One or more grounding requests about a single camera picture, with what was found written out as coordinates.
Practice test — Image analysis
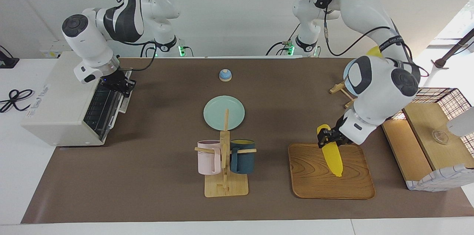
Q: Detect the white rounded object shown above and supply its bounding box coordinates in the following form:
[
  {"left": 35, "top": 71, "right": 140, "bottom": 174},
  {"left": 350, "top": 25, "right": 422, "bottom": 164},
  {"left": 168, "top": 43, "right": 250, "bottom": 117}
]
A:
[{"left": 446, "top": 106, "right": 474, "bottom": 137}]

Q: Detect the black tripod pole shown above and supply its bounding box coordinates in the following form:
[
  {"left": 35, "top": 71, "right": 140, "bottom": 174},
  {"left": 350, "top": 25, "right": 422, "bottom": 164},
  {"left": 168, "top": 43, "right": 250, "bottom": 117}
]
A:
[{"left": 431, "top": 28, "right": 474, "bottom": 70}]

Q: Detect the mint green plate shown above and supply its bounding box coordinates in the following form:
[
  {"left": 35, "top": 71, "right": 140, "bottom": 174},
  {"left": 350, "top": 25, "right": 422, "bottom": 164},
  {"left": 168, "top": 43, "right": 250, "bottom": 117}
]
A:
[{"left": 203, "top": 95, "right": 246, "bottom": 131}]

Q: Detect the dark blue mug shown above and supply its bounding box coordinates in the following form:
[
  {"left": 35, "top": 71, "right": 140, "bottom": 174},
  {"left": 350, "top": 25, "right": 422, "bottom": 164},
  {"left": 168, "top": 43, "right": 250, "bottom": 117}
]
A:
[{"left": 230, "top": 139, "right": 256, "bottom": 175}]

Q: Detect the pink mug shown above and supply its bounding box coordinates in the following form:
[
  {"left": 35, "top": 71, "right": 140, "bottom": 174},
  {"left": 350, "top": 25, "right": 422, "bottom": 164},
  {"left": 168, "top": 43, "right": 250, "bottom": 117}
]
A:
[{"left": 197, "top": 140, "right": 222, "bottom": 175}]

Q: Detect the black arm base cable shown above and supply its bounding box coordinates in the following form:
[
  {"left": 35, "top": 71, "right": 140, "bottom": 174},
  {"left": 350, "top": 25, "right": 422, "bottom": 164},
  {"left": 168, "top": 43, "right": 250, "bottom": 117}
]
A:
[{"left": 266, "top": 24, "right": 301, "bottom": 56}]

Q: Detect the yellow corn cob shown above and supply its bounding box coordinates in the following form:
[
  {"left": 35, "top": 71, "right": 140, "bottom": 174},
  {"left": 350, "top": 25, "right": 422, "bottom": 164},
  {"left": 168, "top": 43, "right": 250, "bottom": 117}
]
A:
[{"left": 317, "top": 124, "right": 344, "bottom": 177}]

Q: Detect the wooden mug rack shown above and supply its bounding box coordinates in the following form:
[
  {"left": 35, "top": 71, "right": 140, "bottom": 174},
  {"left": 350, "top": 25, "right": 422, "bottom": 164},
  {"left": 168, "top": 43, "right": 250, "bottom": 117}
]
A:
[{"left": 194, "top": 108, "right": 257, "bottom": 198}]

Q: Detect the wooden plate rack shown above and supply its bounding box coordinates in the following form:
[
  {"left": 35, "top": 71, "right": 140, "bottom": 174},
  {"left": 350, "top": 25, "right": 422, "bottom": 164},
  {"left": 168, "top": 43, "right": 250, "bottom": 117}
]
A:
[{"left": 330, "top": 83, "right": 358, "bottom": 109}]

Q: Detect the white toaster oven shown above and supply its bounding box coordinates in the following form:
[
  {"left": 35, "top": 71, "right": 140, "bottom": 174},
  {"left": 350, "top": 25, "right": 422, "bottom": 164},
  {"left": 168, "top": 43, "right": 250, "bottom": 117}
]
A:
[{"left": 20, "top": 51, "right": 126, "bottom": 147}]

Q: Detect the light wooden shelf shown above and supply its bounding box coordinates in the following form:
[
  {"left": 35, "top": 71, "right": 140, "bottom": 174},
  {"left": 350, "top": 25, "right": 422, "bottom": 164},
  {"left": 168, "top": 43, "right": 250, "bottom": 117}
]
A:
[{"left": 380, "top": 102, "right": 474, "bottom": 184}]

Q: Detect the white power strip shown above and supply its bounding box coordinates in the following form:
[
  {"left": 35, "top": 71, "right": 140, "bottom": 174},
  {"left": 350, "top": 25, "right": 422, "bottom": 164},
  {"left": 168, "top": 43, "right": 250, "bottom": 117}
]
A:
[{"left": 39, "top": 40, "right": 74, "bottom": 58}]

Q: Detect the small clear glass dish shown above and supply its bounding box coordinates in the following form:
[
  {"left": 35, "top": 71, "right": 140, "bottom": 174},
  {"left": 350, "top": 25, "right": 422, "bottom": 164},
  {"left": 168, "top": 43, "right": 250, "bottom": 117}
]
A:
[{"left": 432, "top": 128, "right": 449, "bottom": 145}]

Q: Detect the brown table mat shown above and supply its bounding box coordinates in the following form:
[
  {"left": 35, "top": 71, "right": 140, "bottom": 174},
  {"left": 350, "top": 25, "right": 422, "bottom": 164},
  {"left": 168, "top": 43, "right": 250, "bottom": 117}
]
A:
[{"left": 21, "top": 57, "right": 474, "bottom": 224}]

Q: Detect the white checked cloth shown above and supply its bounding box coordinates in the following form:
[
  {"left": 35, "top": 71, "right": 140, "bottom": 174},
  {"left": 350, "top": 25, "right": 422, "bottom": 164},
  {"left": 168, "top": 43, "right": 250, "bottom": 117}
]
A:
[{"left": 405, "top": 164, "right": 474, "bottom": 192}]

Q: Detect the black stand base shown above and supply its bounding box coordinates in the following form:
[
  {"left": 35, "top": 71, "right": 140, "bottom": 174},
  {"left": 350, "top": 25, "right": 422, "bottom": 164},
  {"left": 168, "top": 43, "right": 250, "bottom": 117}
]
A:
[{"left": 0, "top": 45, "right": 20, "bottom": 69}]

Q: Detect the oven door with handle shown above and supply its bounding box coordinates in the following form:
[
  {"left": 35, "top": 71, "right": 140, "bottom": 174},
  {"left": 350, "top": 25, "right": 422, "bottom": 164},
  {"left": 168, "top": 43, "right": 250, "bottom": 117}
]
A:
[{"left": 97, "top": 78, "right": 131, "bottom": 143}]

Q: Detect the brown wooden tray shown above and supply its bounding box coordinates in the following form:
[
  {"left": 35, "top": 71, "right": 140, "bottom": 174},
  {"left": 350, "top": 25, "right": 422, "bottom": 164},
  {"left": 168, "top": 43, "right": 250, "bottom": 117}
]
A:
[{"left": 288, "top": 143, "right": 376, "bottom": 200}]

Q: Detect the black coiled cable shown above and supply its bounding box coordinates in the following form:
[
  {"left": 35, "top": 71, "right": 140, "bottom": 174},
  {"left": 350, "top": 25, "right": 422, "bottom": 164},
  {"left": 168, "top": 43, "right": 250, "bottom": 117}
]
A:
[{"left": 0, "top": 89, "right": 34, "bottom": 113}]

